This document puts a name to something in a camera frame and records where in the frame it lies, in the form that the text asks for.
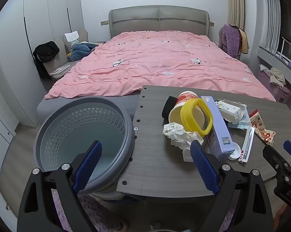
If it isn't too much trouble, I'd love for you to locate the yellow towel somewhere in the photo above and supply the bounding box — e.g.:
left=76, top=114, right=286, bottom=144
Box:
left=238, top=27, right=249, bottom=54

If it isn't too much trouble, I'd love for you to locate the person's right forearm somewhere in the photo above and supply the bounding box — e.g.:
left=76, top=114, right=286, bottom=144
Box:
left=274, top=202, right=291, bottom=232

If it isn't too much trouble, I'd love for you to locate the pink storage box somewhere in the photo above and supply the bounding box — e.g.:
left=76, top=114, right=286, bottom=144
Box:
left=258, top=69, right=291, bottom=102

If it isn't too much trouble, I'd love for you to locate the purple fuzzy cloth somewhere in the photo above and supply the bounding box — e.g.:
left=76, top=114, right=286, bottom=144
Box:
left=219, top=24, right=241, bottom=60

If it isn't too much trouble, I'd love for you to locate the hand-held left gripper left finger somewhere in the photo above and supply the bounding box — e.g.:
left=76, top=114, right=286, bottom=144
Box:
left=17, top=140, right=103, bottom=232

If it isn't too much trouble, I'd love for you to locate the grey window ledge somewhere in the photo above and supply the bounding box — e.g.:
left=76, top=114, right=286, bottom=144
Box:
left=258, top=46, right=291, bottom=85

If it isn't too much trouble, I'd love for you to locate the white wardrobe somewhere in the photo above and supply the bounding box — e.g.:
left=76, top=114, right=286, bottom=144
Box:
left=0, top=0, right=88, bottom=182

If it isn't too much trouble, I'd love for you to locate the white milk carton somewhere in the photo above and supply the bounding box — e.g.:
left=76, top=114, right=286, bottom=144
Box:
left=215, top=99, right=247, bottom=124

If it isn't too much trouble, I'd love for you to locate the grey bed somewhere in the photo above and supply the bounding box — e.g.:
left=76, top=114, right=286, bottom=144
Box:
left=37, top=5, right=278, bottom=126

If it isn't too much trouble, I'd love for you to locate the grey perforated plastic basket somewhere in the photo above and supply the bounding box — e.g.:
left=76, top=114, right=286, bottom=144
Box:
left=33, top=96, right=136, bottom=196

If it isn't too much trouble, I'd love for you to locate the red and white paper cup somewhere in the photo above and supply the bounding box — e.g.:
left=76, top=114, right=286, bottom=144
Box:
left=168, top=91, right=199, bottom=126

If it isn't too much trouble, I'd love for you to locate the red patterned snack wrapper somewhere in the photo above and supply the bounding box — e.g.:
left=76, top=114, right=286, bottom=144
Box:
left=249, top=109, right=276, bottom=146

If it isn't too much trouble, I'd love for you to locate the purple cardboard box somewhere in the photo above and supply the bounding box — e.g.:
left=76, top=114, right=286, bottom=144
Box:
left=200, top=96, right=235, bottom=161

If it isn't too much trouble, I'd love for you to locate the white sheer curtain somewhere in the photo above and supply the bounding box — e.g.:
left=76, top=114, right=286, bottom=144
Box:
left=255, top=0, right=281, bottom=54

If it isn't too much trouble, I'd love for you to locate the white folded cloth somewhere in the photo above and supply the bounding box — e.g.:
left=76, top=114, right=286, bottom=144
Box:
left=64, top=31, right=80, bottom=43

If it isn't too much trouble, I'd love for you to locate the purple fuzzy rug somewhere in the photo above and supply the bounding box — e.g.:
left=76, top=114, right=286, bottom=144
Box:
left=51, top=190, right=238, bottom=232

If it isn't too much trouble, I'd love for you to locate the beige crumpled cloth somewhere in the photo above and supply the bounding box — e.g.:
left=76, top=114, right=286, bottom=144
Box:
left=268, top=67, right=286, bottom=89

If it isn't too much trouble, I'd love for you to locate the blue clothes pile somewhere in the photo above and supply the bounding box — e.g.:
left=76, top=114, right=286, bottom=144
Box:
left=68, top=42, right=98, bottom=62

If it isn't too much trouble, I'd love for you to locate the pink printed blanket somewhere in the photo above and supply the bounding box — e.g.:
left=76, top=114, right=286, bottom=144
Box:
left=44, top=30, right=277, bottom=102

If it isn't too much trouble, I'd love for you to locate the white paper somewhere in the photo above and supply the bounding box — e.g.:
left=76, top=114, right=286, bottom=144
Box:
left=163, top=123, right=204, bottom=162

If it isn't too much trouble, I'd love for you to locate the yellow plastic lid ring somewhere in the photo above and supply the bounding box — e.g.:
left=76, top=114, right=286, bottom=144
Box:
left=180, top=98, right=213, bottom=137

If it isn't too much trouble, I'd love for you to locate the beige curtain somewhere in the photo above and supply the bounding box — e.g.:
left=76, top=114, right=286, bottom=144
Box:
left=227, top=0, right=245, bottom=29

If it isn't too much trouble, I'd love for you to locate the black bag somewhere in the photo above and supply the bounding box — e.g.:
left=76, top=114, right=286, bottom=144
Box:
left=33, top=41, right=60, bottom=63

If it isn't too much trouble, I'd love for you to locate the white round plastic lid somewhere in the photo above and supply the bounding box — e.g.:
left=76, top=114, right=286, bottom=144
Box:
left=227, top=142, right=242, bottom=160

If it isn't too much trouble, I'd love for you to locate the beige chair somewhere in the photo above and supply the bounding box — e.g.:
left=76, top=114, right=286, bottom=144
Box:
left=43, top=28, right=89, bottom=80

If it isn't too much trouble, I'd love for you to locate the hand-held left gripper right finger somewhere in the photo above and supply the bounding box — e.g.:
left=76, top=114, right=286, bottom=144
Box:
left=190, top=140, right=274, bottom=232

